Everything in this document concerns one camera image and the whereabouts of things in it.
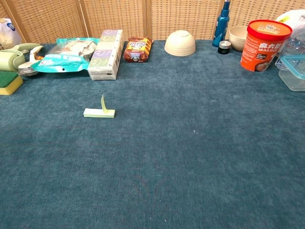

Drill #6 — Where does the green sticky note pad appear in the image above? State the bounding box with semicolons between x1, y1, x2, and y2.
83;108;116;118

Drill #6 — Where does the teal table cloth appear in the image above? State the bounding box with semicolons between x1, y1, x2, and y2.
0;40;305;229

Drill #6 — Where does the red snack packet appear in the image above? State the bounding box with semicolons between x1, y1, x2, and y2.
123;36;153;63

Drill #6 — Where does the upturned beige bowl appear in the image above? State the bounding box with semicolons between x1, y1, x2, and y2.
164;29;196;57

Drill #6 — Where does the pastel tissue box pack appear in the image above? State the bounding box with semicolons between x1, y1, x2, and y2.
87;29;125;81

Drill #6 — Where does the small black jar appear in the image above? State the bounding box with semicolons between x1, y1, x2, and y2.
217;40;232;54

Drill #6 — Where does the wooden rattan folding screen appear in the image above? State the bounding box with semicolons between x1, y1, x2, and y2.
0;0;305;45

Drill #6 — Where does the teal snack bag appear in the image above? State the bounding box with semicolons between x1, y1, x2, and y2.
30;37;101;73

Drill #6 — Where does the blue spray bottle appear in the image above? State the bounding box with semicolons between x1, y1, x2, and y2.
212;0;231;48

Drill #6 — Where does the upright beige bowl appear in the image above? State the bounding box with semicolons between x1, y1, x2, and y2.
228;25;250;52

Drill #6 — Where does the orange instant noodle cup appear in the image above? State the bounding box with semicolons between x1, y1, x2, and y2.
240;20;293;73

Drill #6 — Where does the steel wool scourer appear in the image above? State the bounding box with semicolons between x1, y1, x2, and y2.
18;66;39;77

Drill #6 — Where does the clear container teal lid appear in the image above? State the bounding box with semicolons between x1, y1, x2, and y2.
275;54;305;92

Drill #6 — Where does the green yellow sponge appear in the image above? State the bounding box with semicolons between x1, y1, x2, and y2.
0;71;24;96

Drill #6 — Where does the green lint roller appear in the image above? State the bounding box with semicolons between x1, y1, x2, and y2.
0;42;43;72

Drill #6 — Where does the clear water bottle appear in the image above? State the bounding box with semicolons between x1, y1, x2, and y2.
277;14;305;70

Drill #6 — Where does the white food bag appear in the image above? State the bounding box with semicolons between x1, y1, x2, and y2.
0;18;22;51

